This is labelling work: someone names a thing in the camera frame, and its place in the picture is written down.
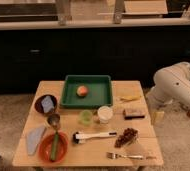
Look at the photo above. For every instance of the dark red grape bunch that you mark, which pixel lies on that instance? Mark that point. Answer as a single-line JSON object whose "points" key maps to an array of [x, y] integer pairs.
{"points": [[129, 136]]}

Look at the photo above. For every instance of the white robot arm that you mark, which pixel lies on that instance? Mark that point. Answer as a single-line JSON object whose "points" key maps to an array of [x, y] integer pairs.
{"points": [[170, 83]]}

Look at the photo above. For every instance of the green plastic tray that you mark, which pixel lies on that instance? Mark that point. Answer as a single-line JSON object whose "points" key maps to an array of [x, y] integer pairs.
{"points": [[100, 92]]}

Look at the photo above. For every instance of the red orange apple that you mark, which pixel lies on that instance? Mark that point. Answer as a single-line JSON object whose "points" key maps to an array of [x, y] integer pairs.
{"points": [[82, 91]]}

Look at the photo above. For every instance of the white cup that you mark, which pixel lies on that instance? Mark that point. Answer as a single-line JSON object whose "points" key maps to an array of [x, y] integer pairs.
{"points": [[105, 114]]}

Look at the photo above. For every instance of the translucent green cup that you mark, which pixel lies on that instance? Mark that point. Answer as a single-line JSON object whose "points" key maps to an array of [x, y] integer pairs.
{"points": [[86, 117]]}

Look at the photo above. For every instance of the yellow banana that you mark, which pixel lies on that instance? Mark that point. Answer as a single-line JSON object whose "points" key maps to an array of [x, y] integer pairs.
{"points": [[130, 98]]}

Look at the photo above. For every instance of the wooden table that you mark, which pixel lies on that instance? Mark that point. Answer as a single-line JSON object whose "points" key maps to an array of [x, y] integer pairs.
{"points": [[92, 153]]}

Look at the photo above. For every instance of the blue sponge in bowl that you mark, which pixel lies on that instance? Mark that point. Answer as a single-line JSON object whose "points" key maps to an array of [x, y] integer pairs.
{"points": [[47, 104]]}

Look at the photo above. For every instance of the dark brown bowl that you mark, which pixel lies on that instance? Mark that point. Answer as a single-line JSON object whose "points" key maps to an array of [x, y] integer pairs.
{"points": [[38, 107]]}

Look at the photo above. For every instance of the green cucumber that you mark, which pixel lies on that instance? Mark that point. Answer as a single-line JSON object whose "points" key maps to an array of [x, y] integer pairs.
{"points": [[54, 147]]}

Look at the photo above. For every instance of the orange red bowl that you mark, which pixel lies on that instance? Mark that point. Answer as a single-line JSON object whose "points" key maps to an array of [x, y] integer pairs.
{"points": [[45, 148]]}

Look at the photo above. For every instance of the grey folded cloth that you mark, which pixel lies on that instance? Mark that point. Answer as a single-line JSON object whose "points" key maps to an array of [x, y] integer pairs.
{"points": [[33, 138]]}

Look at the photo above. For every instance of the white handled dish brush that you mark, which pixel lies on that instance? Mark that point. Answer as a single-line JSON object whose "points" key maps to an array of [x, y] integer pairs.
{"points": [[80, 137]]}

